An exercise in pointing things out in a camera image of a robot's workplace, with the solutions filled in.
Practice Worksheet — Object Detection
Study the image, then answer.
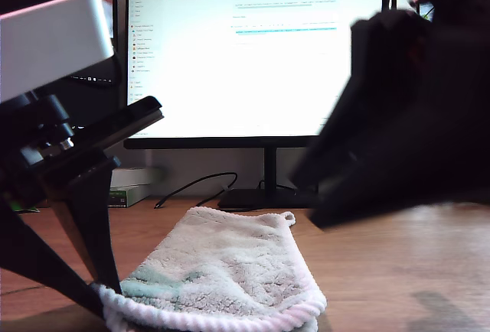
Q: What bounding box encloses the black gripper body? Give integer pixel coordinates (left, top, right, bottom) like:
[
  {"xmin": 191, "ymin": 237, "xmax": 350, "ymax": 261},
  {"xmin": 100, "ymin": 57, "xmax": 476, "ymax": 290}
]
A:
[{"xmin": 0, "ymin": 96, "xmax": 166, "ymax": 203}]

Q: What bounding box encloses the white fluffy tea towel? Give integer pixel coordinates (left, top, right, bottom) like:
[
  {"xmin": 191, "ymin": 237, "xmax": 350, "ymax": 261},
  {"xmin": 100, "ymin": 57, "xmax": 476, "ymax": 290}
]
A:
[{"xmin": 91, "ymin": 205, "xmax": 328, "ymax": 332}]

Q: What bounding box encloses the black monitor with dark screen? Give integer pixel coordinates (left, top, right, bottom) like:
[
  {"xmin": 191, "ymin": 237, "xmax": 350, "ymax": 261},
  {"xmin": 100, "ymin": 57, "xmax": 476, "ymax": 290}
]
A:
[{"xmin": 64, "ymin": 0, "xmax": 120, "ymax": 134}]

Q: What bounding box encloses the green and white box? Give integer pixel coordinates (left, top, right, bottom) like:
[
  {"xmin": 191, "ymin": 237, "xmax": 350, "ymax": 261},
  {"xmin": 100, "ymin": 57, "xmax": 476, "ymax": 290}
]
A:
[{"xmin": 107, "ymin": 185, "xmax": 151, "ymax": 209}]

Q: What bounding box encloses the green plastic packet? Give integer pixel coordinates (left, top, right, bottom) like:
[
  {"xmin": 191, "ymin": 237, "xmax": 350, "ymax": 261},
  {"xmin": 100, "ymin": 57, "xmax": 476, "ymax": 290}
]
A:
[{"xmin": 9, "ymin": 198, "xmax": 40, "ymax": 213}]

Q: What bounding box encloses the black Huawei computer monitor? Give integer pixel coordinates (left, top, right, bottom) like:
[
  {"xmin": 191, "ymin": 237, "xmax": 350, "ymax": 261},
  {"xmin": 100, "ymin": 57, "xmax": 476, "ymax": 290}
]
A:
[{"xmin": 123, "ymin": 0, "xmax": 419, "ymax": 210}]

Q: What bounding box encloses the black USB cable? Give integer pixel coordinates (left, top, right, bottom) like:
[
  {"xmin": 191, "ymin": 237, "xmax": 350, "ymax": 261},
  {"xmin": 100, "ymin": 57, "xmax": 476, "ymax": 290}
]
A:
[{"xmin": 154, "ymin": 171, "xmax": 239, "ymax": 210}]

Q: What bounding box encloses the arm grey camera box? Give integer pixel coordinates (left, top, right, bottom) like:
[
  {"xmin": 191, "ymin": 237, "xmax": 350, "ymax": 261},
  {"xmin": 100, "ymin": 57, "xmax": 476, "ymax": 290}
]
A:
[{"xmin": 0, "ymin": 0, "xmax": 116, "ymax": 100}]

